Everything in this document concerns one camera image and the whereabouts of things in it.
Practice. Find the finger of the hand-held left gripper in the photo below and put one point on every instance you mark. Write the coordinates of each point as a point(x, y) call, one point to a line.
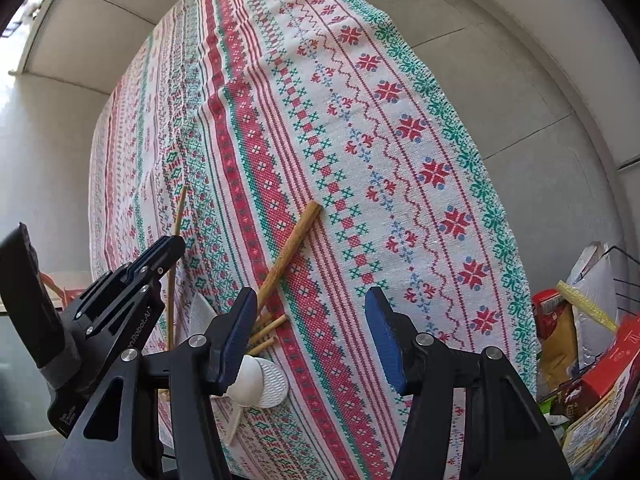
point(157, 256)

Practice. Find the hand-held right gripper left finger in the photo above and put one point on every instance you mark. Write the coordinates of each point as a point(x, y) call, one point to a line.
point(239, 332)

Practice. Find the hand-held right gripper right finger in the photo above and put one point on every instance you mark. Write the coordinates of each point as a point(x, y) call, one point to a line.
point(384, 340)

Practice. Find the white paper napkin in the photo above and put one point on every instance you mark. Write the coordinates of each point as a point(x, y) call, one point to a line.
point(202, 315)

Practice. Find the white plastic spoon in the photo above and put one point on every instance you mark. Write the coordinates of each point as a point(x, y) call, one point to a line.
point(248, 375)

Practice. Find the white round textured dish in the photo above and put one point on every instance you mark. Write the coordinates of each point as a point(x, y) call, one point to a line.
point(275, 385)

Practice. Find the small red packet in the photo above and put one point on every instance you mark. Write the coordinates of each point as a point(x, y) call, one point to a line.
point(549, 305)

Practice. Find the brown paper bag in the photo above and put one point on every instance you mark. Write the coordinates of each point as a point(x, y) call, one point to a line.
point(559, 350)

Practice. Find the dark brown packet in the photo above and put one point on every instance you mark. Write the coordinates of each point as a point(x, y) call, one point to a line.
point(570, 395)

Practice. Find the yellow ribbed bar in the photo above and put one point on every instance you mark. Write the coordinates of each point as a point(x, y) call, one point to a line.
point(585, 306)

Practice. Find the red green patterned tablecloth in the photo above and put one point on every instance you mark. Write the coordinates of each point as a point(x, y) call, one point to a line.
point(350, 110)

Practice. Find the red cardboard box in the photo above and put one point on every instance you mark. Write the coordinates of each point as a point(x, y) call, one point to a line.
point(617, 360)

